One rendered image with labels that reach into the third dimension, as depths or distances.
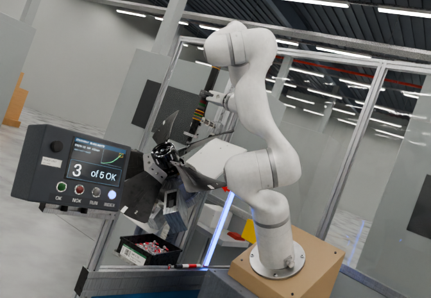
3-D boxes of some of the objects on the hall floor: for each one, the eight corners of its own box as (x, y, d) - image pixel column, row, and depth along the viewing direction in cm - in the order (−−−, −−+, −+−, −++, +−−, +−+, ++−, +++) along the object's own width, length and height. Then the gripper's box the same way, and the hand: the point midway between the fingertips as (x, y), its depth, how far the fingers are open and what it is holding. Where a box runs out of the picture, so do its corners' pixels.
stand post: (132, 364, 220) (202, 173, 220) (140, 375, 214) (213, 178, 214) (125, 366, 217) (197, 172, 217) (134, 377, 211) (208, 177, 211)
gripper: (245, 99, 177) (217, 92, 189) (222, 87, 165) (194, 81, 177) (239, 115, 177) (211, 106, 189) (215, 104, 165) (188, 96, 177)
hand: (206, 95), depth 182 cm, fingers closed on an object, 4 cm apart
